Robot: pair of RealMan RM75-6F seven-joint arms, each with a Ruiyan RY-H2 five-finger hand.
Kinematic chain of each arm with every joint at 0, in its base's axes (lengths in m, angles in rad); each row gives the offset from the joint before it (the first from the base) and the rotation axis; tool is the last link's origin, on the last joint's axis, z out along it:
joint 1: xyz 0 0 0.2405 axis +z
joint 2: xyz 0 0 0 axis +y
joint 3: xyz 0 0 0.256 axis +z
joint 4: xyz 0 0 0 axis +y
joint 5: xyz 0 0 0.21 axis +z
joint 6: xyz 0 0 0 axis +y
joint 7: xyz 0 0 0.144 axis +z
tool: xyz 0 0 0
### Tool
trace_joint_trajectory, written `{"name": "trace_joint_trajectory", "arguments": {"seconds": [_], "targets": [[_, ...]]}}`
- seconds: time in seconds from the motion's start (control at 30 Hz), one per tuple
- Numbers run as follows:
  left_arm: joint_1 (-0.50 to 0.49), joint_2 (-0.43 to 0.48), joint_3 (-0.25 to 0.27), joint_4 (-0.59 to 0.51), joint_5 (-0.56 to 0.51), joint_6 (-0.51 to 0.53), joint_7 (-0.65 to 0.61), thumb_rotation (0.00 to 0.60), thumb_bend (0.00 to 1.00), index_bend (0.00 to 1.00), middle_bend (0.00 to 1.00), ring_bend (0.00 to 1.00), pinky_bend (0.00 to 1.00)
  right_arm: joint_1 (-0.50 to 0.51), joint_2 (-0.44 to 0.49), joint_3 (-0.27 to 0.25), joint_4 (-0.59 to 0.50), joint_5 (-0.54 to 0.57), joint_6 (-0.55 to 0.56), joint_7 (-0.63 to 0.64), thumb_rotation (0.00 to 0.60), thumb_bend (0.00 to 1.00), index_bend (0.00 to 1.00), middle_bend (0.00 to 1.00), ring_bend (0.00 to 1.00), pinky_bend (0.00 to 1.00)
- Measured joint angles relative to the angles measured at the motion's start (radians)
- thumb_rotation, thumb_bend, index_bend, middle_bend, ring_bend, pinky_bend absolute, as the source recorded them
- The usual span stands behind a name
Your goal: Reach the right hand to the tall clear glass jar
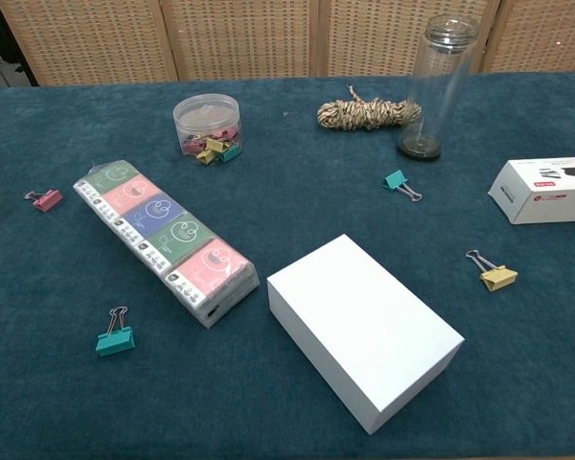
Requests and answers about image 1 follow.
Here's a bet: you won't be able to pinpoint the clear glass jar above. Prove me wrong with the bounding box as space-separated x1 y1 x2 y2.
396 13 480 163

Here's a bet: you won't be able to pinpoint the blue carpet table mat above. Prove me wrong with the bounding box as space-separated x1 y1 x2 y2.
0 70 575 460

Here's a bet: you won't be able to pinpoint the yellow binder clip in jar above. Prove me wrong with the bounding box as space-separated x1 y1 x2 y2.
195 137 227 166

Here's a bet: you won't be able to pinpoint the plain white box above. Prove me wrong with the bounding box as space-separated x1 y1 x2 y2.
266 233 465 436

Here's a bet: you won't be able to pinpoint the long clear packaged box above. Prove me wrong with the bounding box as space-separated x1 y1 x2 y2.
72 160 261 330

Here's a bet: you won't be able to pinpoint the pink binder clip in jar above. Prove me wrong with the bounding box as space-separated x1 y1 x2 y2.
181 133 208 156

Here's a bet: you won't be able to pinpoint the clear round plastic jar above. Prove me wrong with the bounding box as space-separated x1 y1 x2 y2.
172 93 243 166

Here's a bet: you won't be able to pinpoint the wicker folding screen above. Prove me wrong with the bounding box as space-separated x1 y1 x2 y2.
0 0 575 87

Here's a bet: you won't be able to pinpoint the white printed product box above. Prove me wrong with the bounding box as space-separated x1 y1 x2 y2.
487 155 575 225

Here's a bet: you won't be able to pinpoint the beige braided rope bundle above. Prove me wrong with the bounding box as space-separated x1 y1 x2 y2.
315 84 423 131

